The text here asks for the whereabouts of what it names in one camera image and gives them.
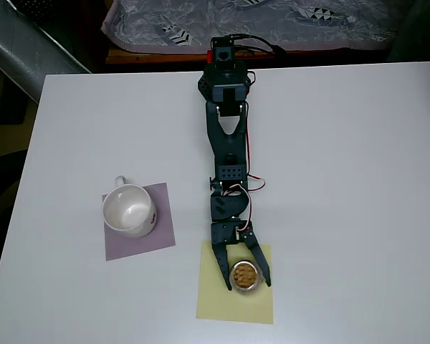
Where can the floral patterned blanket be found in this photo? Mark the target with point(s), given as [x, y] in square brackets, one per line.
[308, 28]

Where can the glass jar of chickpeas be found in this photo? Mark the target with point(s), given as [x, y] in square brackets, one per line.
[244, 276]

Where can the yellow paper mat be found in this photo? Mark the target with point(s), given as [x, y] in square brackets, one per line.
[233, 308]

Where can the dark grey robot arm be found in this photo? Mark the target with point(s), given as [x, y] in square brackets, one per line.
[229, 143]

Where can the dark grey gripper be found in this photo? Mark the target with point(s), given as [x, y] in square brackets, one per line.
[225, 234]

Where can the silver foil padded roll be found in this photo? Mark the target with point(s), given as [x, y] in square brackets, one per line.
[21, 46]

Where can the brown wooden bed frame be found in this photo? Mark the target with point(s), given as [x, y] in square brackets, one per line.
[147, 56]

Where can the purple paper mat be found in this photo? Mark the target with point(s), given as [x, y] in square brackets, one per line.
[163, 236]

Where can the white ceramic mug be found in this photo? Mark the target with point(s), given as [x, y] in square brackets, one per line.
[127, 211]

